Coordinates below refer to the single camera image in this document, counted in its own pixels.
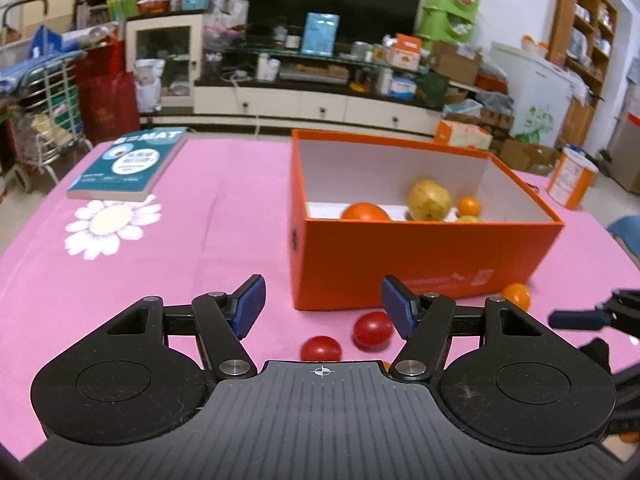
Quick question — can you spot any clear plastic bin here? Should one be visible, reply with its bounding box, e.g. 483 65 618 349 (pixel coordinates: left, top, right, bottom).
445 100 483 118

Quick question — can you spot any metal shopping trolley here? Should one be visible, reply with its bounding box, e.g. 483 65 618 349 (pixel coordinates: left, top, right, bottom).
0 0 93 191

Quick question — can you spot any silver media player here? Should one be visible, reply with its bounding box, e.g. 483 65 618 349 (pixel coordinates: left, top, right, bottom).
280 65 348 83

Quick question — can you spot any blue bag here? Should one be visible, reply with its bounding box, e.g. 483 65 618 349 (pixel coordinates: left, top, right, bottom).
30 25 66 58

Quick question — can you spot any white glass-door cabinet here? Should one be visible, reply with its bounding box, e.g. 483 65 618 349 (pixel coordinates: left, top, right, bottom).
125 12 206 108

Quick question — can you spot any red cherry tomato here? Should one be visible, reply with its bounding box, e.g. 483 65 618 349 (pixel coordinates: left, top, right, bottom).
300 336 344 362
352 311 395 350

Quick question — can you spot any bright red paper bag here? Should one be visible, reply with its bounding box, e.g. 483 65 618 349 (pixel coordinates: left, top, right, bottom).
75 40 126 78

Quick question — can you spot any brown cardboard box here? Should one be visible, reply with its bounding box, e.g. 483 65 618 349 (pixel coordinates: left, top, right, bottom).
500 137 560 176

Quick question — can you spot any orange and white gift bag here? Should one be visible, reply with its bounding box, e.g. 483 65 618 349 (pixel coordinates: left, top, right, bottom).
434 120 493 150

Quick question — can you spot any open cardboard box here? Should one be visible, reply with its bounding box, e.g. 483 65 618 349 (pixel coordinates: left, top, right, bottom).
432 42 483 86

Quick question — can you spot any orange cardboard box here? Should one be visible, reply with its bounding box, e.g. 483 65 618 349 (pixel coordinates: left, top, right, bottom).
289 129 565 312

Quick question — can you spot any white and black TV stand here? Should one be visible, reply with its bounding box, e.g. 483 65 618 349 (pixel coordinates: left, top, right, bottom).
192 45 446 136

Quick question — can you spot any white small fridge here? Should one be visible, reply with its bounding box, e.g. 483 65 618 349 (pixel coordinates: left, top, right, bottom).
490 41 576 148

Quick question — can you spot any large reddish orange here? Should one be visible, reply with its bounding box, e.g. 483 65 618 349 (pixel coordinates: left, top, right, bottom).
341 202 391 222

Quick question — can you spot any wooden shelf unit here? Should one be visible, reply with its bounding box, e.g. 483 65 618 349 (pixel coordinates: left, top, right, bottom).
547 0 621 146

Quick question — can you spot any white plastic pouch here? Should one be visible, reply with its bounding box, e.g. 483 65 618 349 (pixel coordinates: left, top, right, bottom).
134 59 165 113

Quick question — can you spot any green stacking rack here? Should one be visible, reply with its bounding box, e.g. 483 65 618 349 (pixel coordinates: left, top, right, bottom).
416 0 482 43

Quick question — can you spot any orange and white canister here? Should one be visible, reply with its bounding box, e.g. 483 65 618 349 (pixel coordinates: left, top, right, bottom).
546 145 599 210

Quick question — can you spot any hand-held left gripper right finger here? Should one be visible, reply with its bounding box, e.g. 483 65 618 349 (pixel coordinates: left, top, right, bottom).
381 275 548 382

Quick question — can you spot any teal paperback book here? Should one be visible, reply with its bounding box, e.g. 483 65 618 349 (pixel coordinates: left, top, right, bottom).
66 126 188 202

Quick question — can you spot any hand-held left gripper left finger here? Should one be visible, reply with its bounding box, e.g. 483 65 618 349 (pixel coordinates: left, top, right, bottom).
95 274 266 380

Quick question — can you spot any pink daisy tablecloth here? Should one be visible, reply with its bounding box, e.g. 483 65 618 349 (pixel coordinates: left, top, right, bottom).
0 132 640 461

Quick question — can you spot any orange plastic bag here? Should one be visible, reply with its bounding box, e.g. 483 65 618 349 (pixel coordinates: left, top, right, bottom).
602 430 640 461

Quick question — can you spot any blue brochure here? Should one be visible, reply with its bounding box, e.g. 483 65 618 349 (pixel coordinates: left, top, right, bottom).
301 12 340 56

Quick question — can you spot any dark red paper bag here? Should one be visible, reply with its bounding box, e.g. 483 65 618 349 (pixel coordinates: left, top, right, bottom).
77 71 141 143

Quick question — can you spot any white bowl with oranges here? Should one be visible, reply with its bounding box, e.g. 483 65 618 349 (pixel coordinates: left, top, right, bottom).
520 35 548 58

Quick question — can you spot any orange and white medicine box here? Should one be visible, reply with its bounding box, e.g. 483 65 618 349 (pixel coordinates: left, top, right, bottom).
392 34 423 71

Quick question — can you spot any dark green bag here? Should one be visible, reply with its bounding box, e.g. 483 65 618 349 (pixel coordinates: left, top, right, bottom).
417 71 450 111

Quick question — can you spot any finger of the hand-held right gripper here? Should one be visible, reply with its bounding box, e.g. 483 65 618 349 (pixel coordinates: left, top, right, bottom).
548 289 640 336

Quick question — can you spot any blue cushion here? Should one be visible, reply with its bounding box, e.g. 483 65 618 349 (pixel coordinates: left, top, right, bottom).
607 215 640 266

